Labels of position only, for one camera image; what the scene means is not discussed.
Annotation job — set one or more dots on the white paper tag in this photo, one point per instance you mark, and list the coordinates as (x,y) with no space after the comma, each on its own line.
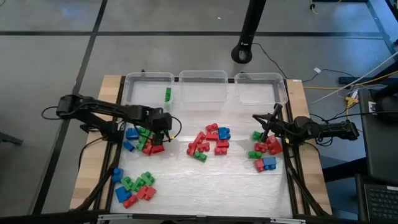
(317,70)

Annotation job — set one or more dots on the black aluminium table frame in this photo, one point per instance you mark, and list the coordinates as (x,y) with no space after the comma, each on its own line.
(102,183)

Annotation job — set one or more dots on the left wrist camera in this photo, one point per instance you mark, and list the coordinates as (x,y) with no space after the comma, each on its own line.
(166,122)

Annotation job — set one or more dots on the white table mat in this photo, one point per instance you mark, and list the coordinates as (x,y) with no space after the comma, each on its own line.
(202,186)

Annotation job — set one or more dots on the black laptop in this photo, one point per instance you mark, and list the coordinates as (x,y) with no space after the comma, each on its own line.
(382,202)

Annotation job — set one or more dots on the black desk unit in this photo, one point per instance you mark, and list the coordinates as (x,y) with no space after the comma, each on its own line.
(382,149)

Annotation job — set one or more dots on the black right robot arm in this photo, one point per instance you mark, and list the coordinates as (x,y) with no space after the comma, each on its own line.
(329,128)

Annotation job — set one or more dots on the clear plastic bin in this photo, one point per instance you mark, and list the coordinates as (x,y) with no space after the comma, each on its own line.
(261,93)
(143,93)
(203,93)

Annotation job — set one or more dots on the black table leg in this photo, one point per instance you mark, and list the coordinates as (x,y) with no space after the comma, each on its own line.
(384,25)

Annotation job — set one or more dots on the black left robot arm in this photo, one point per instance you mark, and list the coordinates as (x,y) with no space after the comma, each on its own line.
(77,104)

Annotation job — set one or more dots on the black pole stand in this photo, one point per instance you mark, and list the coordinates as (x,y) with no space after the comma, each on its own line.
(250,21)

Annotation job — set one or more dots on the yellow plug connector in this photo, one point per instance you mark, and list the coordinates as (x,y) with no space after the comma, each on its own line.
(351,100)

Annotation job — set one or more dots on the green building block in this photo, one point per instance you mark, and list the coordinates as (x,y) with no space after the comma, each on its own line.
(143,131)
(168,94)
(141,144)
(127,183)
(200,156)
(137,185)
(148,178)
(256,136)
(254,154)

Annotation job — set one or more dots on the grey floor foot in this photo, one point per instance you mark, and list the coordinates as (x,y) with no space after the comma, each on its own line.
(11,139)

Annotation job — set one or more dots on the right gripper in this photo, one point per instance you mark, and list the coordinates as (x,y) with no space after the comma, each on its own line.
(281,129)

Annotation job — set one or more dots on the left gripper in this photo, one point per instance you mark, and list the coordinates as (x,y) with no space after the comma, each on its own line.
(153,119)

